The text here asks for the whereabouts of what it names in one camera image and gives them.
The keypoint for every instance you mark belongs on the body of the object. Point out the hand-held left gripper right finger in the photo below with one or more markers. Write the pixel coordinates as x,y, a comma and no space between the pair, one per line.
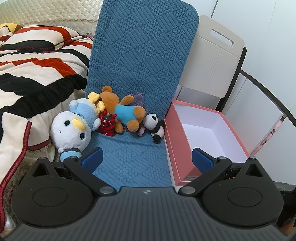
202,160

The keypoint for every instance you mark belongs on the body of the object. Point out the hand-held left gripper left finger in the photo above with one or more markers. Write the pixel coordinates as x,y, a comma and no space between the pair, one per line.
92,158

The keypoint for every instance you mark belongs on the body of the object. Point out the pink cardboard box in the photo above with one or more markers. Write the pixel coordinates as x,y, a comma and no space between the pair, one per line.
175,143

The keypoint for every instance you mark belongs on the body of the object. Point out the red horned figurine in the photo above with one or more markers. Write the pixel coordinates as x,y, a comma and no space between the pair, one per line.
107,125

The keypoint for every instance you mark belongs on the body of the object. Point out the white and blue penguin plush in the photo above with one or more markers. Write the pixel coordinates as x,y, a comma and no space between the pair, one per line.
67,127

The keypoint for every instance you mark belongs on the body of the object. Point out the brown teddy bear blue shirt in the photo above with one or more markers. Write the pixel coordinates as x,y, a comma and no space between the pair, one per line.
124,113

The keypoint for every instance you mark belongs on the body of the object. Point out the small panda plush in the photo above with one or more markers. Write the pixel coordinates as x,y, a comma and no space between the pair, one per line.
152,121

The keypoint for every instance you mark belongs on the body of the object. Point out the pink patterned board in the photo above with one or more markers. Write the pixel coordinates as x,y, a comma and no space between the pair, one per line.
268,136

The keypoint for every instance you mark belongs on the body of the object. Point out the purple fuzzy toy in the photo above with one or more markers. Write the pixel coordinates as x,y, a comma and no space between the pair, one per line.
138,98

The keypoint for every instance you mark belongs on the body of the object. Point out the white box lid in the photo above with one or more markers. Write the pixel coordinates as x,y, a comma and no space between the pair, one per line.
254,102

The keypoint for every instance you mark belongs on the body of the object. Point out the red black white striped blanket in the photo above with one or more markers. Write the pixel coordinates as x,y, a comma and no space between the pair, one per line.
34,69

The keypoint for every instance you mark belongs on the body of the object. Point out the blue cushioned floor chair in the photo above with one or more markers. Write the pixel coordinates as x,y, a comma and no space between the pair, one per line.
138,58

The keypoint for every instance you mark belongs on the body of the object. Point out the beige quilted headboard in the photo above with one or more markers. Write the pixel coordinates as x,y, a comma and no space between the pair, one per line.
46,11

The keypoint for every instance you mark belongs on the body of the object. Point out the yellow plush toy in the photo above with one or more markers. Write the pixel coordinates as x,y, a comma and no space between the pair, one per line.
11,26

